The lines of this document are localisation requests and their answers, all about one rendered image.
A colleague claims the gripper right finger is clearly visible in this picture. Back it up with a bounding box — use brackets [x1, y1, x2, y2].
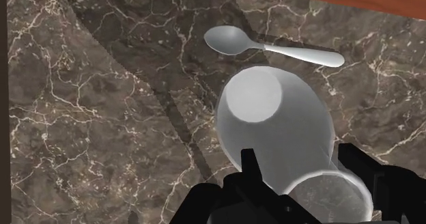
[337, 143, 426, 224]

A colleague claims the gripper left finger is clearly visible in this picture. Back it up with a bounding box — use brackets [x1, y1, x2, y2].
[169, 148, 320, 224]

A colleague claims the white cup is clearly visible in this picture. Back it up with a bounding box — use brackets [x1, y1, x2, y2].
[214, 66, 374, 224]

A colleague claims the white spoon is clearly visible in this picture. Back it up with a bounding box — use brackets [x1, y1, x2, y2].
[203, 25, 345, 68]

